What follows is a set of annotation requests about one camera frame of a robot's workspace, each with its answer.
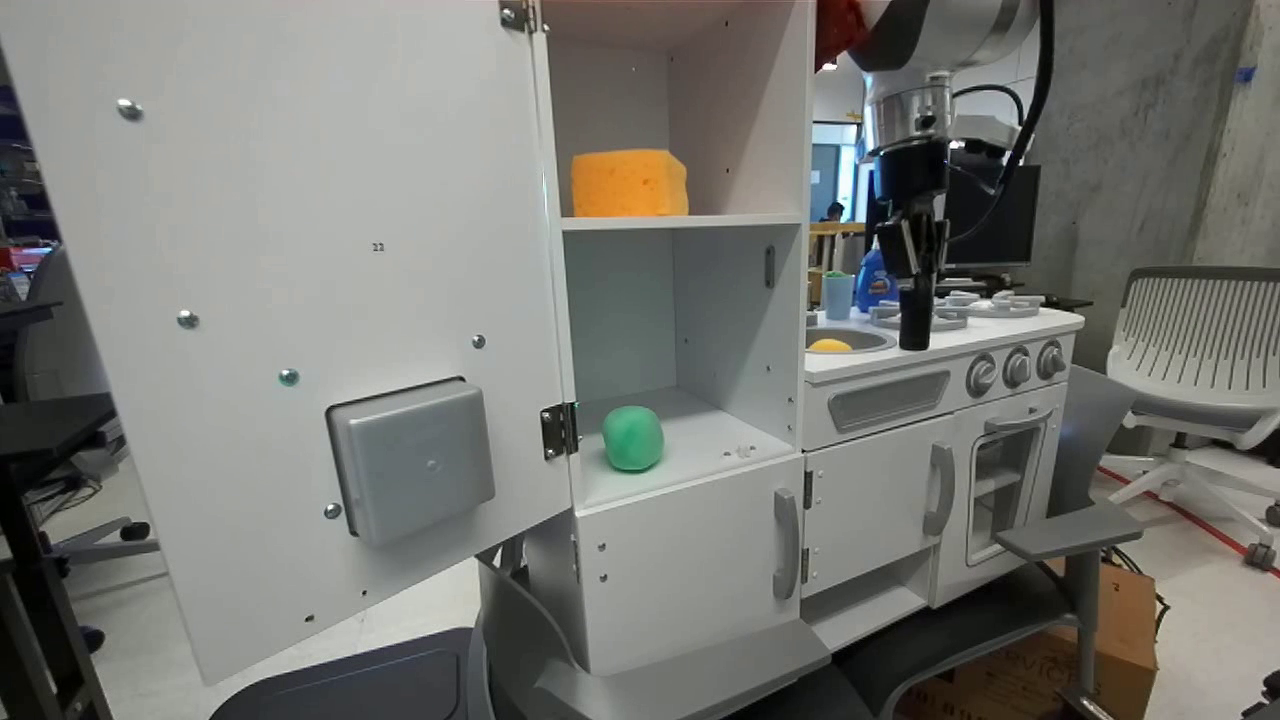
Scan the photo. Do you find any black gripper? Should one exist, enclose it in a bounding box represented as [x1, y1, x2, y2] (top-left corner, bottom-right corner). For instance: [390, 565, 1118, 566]
[873, 139, 952, 287]

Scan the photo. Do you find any white cabinet door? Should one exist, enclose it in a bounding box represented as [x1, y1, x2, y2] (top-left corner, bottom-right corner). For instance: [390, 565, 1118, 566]
[0, 0, 568, 681]

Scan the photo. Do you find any round yellow sponge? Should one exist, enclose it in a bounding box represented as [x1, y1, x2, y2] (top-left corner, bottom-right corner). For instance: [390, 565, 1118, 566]
[806, 336, 852, 354]

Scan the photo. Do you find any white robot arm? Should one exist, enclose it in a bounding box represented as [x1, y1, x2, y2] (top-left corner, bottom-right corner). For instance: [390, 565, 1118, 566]
[848, 0, 1038, 287]

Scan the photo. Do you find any blue detergent bottle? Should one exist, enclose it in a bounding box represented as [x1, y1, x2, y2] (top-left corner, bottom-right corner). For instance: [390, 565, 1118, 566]
[852, 247, 897, 313]

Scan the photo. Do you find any orange rectangular sponge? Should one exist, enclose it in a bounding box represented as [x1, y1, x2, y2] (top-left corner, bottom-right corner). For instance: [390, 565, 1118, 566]
[570, 147, 687, 217]

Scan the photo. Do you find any black computer monitor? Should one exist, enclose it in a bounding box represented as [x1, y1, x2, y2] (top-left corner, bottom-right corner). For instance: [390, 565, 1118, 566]
[906, 147, 1038, 273]

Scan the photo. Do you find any light blue cup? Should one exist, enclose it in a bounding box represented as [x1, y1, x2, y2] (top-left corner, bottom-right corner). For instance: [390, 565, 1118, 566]
[822, 273, 852, 319]

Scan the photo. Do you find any grey right stove burner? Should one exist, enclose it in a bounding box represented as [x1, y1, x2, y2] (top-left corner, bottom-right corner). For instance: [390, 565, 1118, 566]
[944, 293, 1044, 319]

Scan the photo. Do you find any white mesh office chair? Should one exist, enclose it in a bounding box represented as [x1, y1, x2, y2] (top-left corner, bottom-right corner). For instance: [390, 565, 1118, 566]
[1105, 265, 1280, 571]

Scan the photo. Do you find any white toy kitchen unit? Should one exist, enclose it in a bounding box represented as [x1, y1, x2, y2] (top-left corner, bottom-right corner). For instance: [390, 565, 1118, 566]
[495, 0, 1075, 674]

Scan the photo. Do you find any green ball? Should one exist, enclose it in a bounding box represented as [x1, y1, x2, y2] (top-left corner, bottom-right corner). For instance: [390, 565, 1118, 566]
[605, 405, 665, 471]

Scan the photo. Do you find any black office chair left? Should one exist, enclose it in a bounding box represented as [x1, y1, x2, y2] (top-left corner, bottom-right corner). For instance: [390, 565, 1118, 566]
[0, 235, 157, 720]

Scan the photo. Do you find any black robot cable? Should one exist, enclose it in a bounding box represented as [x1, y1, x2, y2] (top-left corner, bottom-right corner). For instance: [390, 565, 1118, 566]
[948, 0, 1060, 251]

